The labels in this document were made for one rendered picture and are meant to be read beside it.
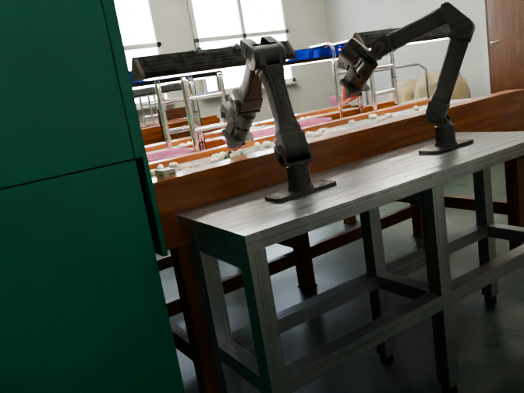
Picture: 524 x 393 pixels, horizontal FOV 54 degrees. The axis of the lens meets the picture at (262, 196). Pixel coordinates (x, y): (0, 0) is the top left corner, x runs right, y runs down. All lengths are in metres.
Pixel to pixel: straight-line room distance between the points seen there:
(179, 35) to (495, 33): 3.95
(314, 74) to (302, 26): 0.75
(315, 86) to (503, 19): 3.10
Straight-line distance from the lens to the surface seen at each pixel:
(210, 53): 1.80
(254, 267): 1.09
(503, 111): 2.44
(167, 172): 1.40
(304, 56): 2.74
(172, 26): 7.33
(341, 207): 1.21
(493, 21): 6.74
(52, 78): 1.24
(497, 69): 6.73
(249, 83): 1.56
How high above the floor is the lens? 0.96
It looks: 12 degrees down
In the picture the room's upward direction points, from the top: 9 degrees counter-clockwise
